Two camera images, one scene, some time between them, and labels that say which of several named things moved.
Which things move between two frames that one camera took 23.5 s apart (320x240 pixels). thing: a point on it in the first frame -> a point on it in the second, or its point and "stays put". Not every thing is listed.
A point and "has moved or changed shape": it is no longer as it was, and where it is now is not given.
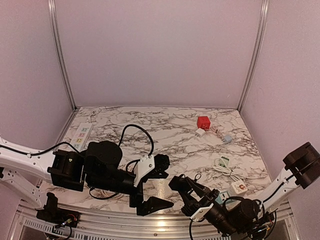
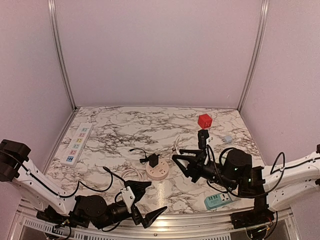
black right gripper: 207,200 -> 195,167
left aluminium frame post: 57,44 stays put
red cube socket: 203,122 stays put
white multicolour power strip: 81,135 stays put
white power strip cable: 219,165 has moved or changed shape
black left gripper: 150,207 -> 150,219
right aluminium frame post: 265,6 stays put
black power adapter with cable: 181,184 has moved or changed shape
